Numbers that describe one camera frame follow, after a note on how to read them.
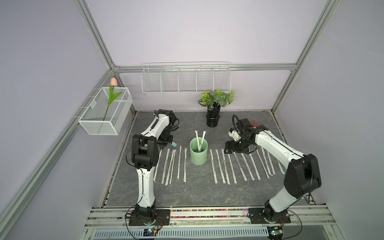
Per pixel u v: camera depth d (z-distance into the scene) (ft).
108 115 2.54
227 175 2.86
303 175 1.47
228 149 2.59
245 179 2.83
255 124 3.64
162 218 2.41
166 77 3.42
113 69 3.02
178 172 2.92
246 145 2.39
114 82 2.63
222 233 5.17
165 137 2.76
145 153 1.87
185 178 2.84
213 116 3.44
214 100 3.04
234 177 2.84
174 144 3.24
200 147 2.87
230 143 2.54
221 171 2.91
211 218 2.47
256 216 2.41
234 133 2.69
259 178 2.83
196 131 2.78
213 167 2.97
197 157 2.85
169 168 2.97
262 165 2.99
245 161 3.07
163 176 2.85
